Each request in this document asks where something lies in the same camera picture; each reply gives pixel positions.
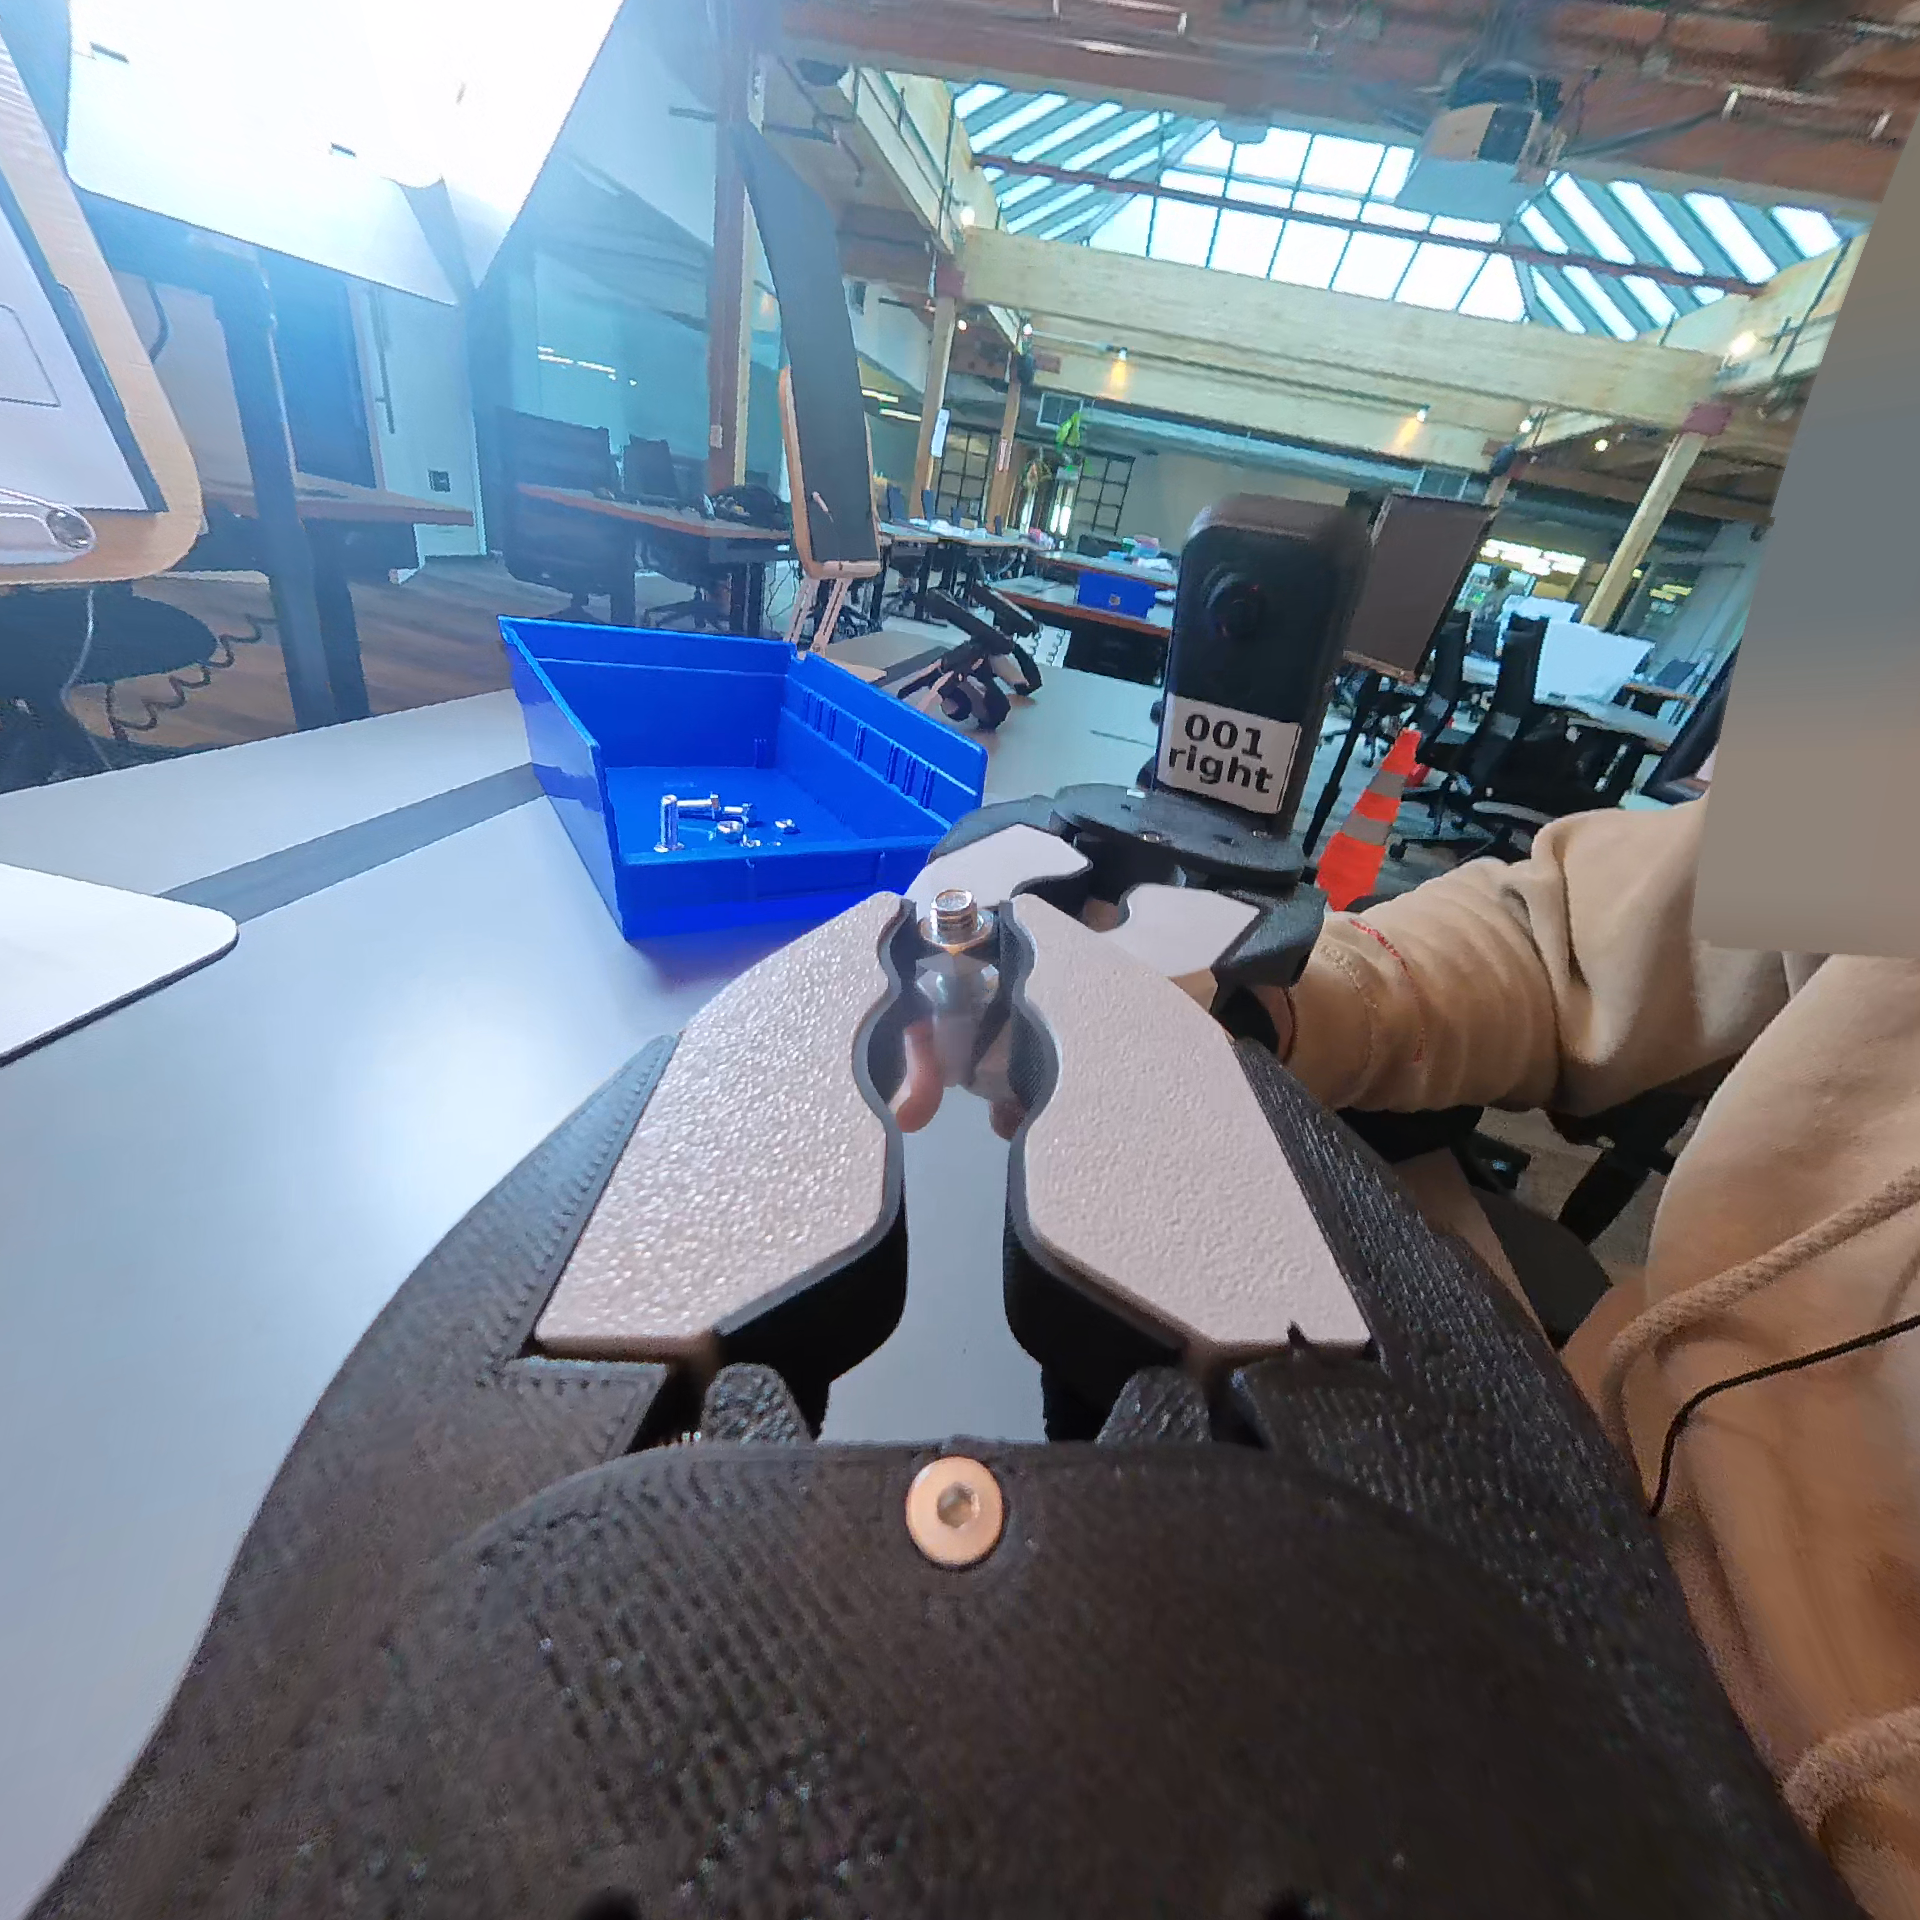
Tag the white document stand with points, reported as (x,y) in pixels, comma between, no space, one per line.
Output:
(106,946)

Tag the orange traffic cone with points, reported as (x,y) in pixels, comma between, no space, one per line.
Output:
(1370,836)

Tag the printed instruction sheet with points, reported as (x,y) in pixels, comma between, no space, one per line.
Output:
(60,362)

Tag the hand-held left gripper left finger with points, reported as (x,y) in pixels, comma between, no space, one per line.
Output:
(716,1172)

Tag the blue plastic bin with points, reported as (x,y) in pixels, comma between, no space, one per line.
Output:
(1121,592)
(571,708)

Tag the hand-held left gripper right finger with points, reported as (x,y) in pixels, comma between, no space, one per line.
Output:
(1195,1172)

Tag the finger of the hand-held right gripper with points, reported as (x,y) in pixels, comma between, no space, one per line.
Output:
(1187,932)
(923,1087)

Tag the person's torso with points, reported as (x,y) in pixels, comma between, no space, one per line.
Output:
(1802,1441)

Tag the wooden poster stand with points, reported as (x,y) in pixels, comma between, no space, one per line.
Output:
(812,362)

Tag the black panel on tripod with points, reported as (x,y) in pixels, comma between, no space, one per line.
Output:
(1418,586)

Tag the person's right forearm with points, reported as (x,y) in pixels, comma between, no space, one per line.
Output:
(1500,961)

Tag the black office chair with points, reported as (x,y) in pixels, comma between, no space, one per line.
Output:
(1592,1200)

